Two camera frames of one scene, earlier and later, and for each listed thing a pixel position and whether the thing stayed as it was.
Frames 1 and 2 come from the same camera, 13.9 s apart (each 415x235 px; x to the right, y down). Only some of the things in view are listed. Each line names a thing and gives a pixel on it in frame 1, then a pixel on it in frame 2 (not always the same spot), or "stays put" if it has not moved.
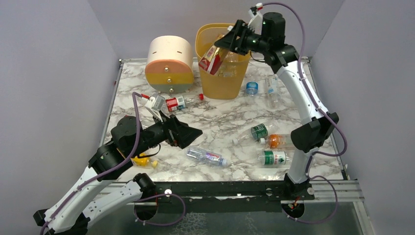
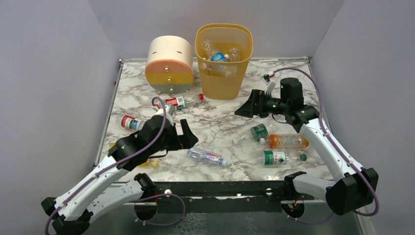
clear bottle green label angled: x=258 y=131 stays put
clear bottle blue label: x=251 y=87 → x=219 y=57
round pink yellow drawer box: x=170 y=68 stays put
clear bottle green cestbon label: x=273 y=157 stays put
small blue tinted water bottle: x=201 y=155 stays put
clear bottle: x=273 y=92 → x=207 y=46
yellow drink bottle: x=145 y=162 stays put
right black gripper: x=242 y=37 → x=260 y=103
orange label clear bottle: x=278 y=141 stays put
